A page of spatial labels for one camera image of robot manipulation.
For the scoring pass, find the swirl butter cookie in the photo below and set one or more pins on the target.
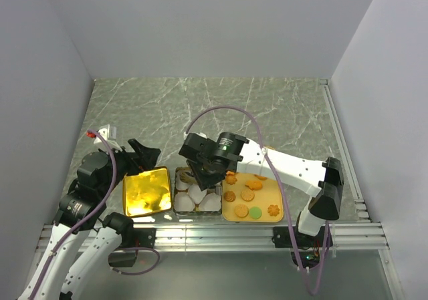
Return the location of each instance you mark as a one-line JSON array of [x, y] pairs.
[[229, 196]]

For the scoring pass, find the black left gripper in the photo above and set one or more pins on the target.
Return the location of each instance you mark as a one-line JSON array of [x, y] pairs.
[[143, 159]]

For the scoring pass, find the white paper cup top-left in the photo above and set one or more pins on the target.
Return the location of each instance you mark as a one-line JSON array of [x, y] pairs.
[[180, 185]]

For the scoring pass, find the white paper cup bottom-left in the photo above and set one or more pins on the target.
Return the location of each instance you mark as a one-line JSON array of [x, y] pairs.
[[183, 202]]

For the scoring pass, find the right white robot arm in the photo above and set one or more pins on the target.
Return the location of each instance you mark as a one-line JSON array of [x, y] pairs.
[[322, 180]]

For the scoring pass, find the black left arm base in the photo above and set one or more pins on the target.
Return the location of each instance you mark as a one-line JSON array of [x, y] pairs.
[[140, 237]]

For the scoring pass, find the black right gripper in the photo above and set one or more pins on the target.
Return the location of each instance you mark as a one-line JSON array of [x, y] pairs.
[[204, 182]]

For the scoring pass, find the round dotted biscuit middle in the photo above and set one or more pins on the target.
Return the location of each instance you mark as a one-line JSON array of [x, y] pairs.
[[247, 194]]

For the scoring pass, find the round dotted biscuit bottom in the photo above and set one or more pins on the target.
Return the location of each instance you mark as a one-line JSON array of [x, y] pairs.
[[241, 210]]

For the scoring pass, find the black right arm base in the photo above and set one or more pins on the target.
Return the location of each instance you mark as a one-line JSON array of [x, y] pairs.
[[281, 238]]

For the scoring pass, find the white paper cup centre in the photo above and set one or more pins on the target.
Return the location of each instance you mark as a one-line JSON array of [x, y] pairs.
[[196, 194]]

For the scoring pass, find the gold tin lid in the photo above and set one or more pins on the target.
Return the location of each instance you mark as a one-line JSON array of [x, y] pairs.
[[147, 193]]

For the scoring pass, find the orange flower cookie bottom-right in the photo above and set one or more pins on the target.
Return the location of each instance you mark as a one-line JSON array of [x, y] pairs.
[[273, 210]]

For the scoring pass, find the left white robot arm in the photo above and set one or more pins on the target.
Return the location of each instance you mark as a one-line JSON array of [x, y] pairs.
[[63, 270]]

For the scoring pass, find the round dotted biscuit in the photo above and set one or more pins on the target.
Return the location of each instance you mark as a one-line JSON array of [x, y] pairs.
[[247, 194], [241, 210]]

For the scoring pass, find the green round cookie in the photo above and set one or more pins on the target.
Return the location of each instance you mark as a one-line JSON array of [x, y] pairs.
[[255, 213]]

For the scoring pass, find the yellow cookie tray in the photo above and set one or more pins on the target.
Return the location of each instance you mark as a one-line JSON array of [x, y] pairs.
[[269, 194]]

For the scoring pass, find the aluminium frame rail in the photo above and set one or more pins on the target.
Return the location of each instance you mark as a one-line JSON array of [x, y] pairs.
[[193, 237]]

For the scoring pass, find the white paper cup bottom-right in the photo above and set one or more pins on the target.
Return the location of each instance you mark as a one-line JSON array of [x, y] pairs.
[[210, 203]]

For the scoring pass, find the green christmas cookie tin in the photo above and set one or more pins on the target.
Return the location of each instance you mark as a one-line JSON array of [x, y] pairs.
[[217, 189]]

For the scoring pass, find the orange flower cookie middle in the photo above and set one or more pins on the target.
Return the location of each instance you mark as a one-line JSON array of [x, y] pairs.
[[231, 179]]

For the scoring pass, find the metal serving tongs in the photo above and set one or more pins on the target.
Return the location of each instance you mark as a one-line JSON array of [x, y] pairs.
[[185, 175]]

